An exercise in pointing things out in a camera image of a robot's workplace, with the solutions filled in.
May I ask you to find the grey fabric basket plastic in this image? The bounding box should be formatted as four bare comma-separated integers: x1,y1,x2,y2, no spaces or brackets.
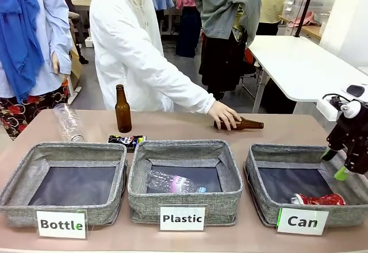
127,139,244,226

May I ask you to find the person in white coat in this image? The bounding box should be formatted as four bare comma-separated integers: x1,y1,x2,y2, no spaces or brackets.
89,0,216,114

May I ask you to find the white table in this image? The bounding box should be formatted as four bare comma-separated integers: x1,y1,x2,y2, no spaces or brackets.
247,35,368,114

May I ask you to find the person's left hand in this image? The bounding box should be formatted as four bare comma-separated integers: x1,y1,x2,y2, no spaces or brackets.
207,101,243,132

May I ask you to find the grey fabric basket can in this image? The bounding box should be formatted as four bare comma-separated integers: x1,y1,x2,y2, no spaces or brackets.
244,143,368,227

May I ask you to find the black lamp pole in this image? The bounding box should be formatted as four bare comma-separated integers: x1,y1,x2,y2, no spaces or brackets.
294,0,318,38

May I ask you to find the brown glass bottle standing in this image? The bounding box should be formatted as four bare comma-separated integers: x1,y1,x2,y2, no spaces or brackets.
114,84,132,133

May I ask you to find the white bottle label sign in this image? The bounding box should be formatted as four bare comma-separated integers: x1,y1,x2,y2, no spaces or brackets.
36,209,88,240

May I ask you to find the mannequin with blue scarf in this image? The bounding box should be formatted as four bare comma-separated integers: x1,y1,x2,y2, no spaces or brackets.
0,0,73,141

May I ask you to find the white plastic label sign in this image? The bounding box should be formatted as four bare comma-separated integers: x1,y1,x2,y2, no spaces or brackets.
159,205,206,232

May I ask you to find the crushed black can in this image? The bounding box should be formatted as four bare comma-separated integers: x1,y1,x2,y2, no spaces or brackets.
108,134,147,153

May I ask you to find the white can label sign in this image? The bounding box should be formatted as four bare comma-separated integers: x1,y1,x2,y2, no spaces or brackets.
276,207,330,236

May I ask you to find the clear storage drawer stack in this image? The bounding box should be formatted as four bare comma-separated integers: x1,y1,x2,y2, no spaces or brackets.
282,0,337,21

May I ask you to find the grey fabric basket bottle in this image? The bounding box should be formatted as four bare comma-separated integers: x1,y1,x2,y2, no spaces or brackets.
0,141,128,228

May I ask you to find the crushed red can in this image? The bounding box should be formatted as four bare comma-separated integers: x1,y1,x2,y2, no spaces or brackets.
290,193,346,206

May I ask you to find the mannequin with grey jacket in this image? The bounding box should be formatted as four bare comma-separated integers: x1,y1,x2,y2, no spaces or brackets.
193,0,262,102

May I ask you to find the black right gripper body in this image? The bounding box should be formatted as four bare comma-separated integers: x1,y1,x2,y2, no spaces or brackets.
327,100,368,175

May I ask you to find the brown glass bottle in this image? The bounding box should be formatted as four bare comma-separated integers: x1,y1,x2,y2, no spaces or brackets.
213,116,265,131
114,84,132,133

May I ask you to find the clear plastic bottle large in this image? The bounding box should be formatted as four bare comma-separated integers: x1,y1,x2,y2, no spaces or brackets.
52,103,86,143

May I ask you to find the crushed clear plastic bottle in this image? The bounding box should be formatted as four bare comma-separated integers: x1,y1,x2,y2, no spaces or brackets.
147,169,207,194

